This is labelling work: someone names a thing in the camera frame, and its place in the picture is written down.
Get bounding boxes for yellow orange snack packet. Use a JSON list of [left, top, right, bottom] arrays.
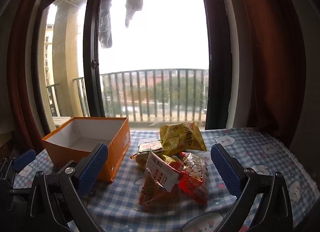
[[130, 151, 150, 170]]

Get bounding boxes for red snack packet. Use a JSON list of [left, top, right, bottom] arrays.
[[178, 152, 210, 203], [164, 154, 187, 172]]

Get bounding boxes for clear packet of orange snacks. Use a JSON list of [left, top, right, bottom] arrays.
[[135, 151, 184, 213]]

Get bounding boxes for yellow chip bag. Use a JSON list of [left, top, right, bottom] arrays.
[[159, 121, 207, 157]]

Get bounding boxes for beige balcony column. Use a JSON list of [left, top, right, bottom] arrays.
[[51, 4, 87, 117]]

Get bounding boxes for orange cardboard box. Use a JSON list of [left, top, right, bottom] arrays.
[[41, 116, 131, 183]]

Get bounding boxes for green noodle snack packet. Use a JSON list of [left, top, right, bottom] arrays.
[[138, 141, 165, 156]]

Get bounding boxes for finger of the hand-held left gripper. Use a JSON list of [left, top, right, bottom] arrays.
[[0, 149, 37, 180], [0, 180, 32, 212]]

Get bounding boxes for black window frame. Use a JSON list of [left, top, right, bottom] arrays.
[[31, 0, 234, 136]]

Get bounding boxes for balcony railing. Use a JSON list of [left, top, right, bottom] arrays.
[[46, 68, 209, 122]]

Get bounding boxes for blue checked tablecloth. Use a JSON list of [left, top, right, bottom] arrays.
[[11, 127, 314, 232]]

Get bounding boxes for distant apartment building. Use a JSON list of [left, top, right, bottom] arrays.
[[44, 24, 55, 112]]

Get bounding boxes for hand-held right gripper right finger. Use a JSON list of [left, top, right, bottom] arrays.
[[211, 144, 293, 232]]

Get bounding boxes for white slatted plastic object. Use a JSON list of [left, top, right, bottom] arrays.
[[52, 116, 72, 132]]

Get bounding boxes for brown curtain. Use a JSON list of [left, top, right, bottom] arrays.
[[6, 0, 54, 152], [197, 0, 309, 149]]

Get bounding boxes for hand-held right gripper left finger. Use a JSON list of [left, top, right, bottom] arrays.
[[26, 143, 109, 232]]

